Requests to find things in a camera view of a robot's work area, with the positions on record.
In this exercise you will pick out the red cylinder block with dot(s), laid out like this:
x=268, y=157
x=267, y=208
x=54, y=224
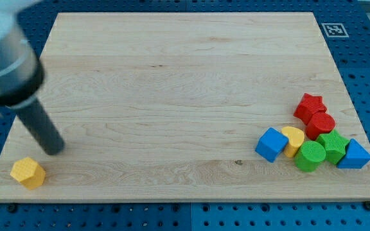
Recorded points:
x=320, y=122

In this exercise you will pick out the green cylinder block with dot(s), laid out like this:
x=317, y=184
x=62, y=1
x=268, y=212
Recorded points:
x=310, y=156

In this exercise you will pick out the red star block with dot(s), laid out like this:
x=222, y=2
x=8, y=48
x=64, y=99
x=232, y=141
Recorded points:
x=308, y=106

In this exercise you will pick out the green star block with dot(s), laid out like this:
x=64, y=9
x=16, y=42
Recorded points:
x=334, y=144

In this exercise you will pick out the blue cube block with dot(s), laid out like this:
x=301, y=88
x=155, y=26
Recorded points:
x=271, y=144

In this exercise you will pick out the white fiducial marker tag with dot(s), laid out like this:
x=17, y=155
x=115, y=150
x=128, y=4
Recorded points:
x=334, y=30

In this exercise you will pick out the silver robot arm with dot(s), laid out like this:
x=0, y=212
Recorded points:
x=21, y=76

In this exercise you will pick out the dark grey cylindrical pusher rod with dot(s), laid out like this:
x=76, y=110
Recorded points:
x=34, y=117

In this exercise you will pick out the yellow heart block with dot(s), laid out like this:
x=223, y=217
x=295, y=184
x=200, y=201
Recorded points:
x=295, y=140

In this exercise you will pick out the yellow hexagon block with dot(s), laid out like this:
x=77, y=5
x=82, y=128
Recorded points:
x=29, y=173

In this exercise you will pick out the wooden board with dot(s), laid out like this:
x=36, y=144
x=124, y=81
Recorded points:
x=168, y=107

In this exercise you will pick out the blue triangle block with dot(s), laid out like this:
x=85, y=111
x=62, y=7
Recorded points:
x=356, y=156

